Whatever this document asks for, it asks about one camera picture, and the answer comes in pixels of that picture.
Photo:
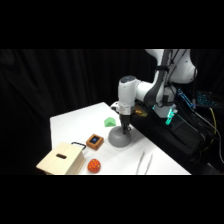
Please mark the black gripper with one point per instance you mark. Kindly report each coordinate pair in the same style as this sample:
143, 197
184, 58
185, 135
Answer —
125, 119

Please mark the grey bowl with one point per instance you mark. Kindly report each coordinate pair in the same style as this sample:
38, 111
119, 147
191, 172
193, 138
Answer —
118, 140

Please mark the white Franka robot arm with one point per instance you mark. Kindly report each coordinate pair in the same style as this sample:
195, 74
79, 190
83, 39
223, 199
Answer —
128, 90

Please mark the green foam block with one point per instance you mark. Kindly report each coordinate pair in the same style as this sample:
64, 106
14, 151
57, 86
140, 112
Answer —
110, 122

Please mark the square wooden picture block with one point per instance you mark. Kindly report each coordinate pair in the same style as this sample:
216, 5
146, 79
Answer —
95, 141

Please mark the small green light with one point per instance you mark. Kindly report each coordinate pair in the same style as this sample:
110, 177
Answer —
170, 116

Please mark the orange patterned ball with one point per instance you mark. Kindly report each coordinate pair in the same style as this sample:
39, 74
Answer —
94, 166

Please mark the black robot stand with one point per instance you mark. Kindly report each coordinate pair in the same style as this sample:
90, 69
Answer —
180, 136

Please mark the blue circuit board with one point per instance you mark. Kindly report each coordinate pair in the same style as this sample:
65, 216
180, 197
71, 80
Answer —
186, 97

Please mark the light wooden slotted box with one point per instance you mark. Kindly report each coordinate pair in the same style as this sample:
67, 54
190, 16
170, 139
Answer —
61, 160

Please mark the black curtain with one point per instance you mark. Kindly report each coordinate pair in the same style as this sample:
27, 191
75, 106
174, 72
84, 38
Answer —
50, 83

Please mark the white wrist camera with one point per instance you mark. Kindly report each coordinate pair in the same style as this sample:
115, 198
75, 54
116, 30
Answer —
115, 106

